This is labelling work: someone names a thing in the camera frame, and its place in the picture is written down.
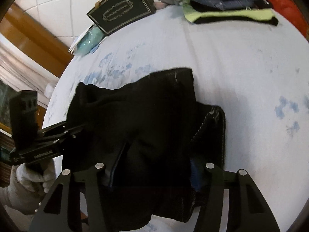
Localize black jeans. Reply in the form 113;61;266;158
63;68;225;231

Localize white gloved left hand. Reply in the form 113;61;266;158
1;159;57;215

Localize white paper booklets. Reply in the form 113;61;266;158
68;25;94;54

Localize floral white bed sheet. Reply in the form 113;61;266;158
43;6;308;231

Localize teal bagged pillow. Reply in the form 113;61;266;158
74;26;105;57

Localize black gift box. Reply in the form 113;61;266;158
87;0;156;36

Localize red sofa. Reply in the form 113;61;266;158
268;0;308;38

